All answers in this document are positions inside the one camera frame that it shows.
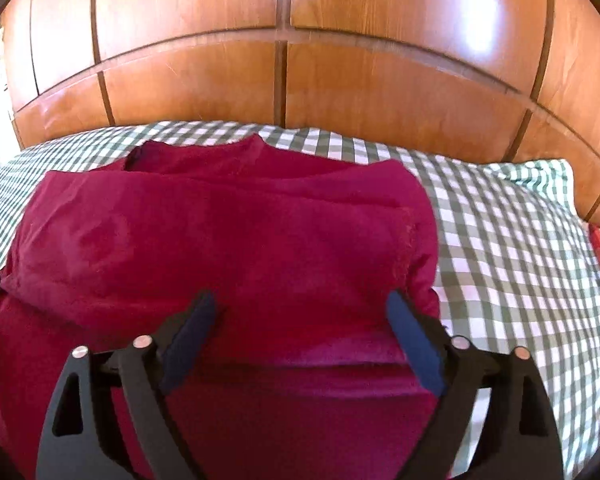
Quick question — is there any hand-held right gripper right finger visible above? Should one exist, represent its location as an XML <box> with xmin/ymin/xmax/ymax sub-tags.
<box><xmin>386</xmin><ymin>289</ymin><xmax>566</xmax><ymax>480</ymax></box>

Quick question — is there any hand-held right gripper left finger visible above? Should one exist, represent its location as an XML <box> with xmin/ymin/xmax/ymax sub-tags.
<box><xmin>35</xmin><ymin>289</ymin><xmax>219</xmax><ymax>480</ymax></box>

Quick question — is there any dark red shirt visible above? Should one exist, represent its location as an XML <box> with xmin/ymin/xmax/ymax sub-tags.
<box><xmin>0</xmin><ymin>133</ymin><xmax>443</xmax><ymax>480</ymax></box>

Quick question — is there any green checked bed sheet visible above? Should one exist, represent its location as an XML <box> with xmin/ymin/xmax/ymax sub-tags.
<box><xmin>0</xmin><ymin>120</ymin><xmax>600</xmax><ymax>480</ymax></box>

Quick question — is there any green checked pillow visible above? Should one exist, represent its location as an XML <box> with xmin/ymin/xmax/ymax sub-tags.
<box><xmin>475</xmin><ymin>159</ymin><xmax>588</xmax><ymax>226</ymax></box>

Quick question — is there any wooden wardrobe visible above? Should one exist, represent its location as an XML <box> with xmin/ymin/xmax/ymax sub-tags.
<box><xmin>0</xmin><ymin>0</ymin><xmax>600</xmax><ymax>241</ymax></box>

